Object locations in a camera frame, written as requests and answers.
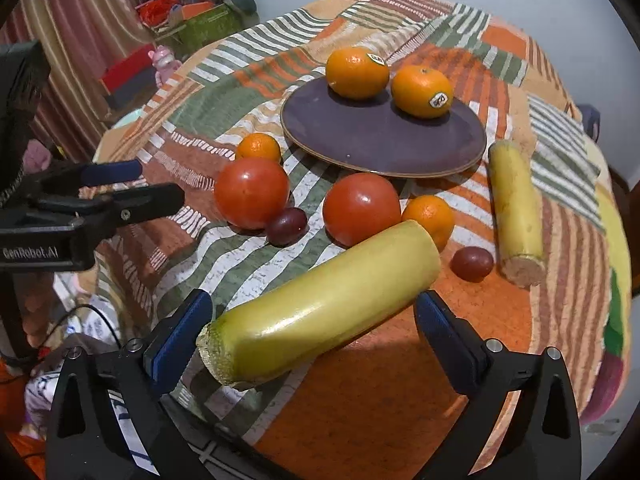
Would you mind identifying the small yellow squash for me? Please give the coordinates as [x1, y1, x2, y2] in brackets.
[488, 140, 547, 289]

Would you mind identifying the dark blue object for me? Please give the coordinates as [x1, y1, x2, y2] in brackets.
[575, 104, 601, 141]

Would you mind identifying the red tomato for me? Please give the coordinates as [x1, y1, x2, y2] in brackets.
[214, 157, 291, 231]
[322, 172, 403, 249]

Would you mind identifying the dark purple plate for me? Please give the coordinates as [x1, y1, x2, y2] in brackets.
[280, 76, 488, 179]

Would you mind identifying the large orange with sticker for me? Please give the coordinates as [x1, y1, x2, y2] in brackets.
[326, 46, 391, 100]
[390, 64, 455, 120]

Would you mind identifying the red and black box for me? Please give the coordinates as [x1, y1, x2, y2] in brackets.
[99, 50, 161, 112]

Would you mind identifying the black cable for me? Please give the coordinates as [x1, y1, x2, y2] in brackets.
[44, 303, 124, 352]

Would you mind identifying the large yellow squash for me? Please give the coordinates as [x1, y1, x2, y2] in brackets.
[196, 219, 442, 387]

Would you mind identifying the small orange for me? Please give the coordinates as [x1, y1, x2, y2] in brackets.
[401, 195, 456, 253]
[235, 133, 283, 164]

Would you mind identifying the striped curtain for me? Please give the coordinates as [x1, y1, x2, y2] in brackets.
[0, 0, 153, 163]

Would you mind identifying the green box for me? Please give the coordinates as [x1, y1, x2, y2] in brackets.
[172, 5, 247, 57]

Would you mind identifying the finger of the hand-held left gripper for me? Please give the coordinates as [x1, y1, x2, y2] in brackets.
[30, 159, 143, 197]
[36, 183, 185, 234]

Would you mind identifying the red mesh bag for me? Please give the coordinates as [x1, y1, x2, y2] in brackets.
[136, 0, 181, 26]

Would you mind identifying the patchwork patterned tablecloth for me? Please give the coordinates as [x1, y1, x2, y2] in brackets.
[92, 0, 634, 467]

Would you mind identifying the dark red plum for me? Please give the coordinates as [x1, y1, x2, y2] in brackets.
[265, 207, 308, 247]
[450, 246, 495, 281]

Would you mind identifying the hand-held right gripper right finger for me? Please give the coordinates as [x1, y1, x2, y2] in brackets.
[414, 290, 584, 480]

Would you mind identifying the pink toy figure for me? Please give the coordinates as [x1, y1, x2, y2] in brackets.
[151, 45, 182, 86]

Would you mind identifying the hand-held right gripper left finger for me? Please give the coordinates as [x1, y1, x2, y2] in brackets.
[46, 289, 216, 480]

